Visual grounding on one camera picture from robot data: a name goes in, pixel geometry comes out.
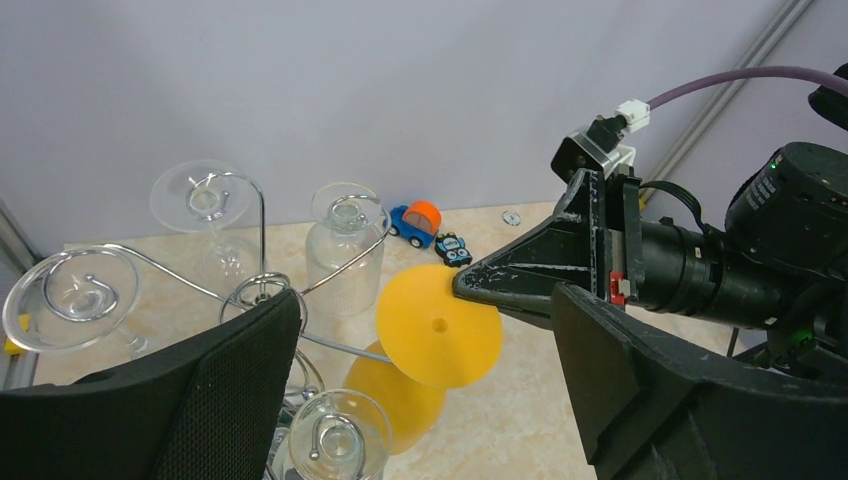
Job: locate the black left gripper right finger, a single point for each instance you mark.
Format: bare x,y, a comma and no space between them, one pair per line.
650,405

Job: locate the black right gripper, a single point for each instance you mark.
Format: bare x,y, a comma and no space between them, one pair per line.
665,268

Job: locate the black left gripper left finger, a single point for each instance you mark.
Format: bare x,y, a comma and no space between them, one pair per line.
203,408

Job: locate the clear wine glass front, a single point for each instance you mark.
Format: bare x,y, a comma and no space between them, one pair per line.
336,434

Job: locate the clear wine glass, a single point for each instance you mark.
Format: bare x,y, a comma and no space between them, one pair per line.
72,300
336,434
207,196

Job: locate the yellow plastic wine glass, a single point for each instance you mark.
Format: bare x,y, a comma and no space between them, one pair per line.
428,343

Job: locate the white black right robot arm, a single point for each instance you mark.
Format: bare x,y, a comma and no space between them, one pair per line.
778,264

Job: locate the chrome wine glass rack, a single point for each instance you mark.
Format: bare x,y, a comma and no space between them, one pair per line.
256,288

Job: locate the clear wine glass back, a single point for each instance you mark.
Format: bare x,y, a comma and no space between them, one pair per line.
207,196

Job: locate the blue orange toy car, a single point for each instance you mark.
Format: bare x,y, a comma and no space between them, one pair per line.
417,223

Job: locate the clear textured glass right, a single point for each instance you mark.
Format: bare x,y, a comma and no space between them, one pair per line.
344,249

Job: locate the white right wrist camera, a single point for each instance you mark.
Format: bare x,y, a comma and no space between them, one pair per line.
598,146

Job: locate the aluminium frame rail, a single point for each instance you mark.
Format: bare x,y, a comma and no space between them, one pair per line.
768,38

